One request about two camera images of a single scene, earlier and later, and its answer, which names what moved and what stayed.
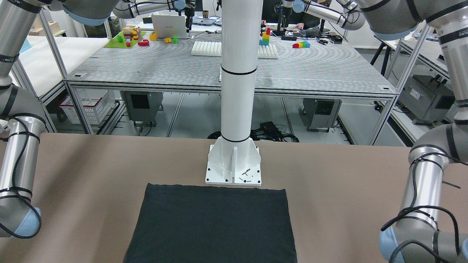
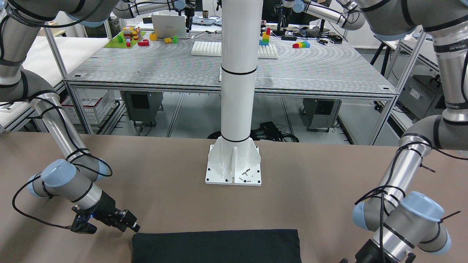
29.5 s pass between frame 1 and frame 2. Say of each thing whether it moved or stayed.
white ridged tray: stayed
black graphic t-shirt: moved
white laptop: stayed
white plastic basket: stayed
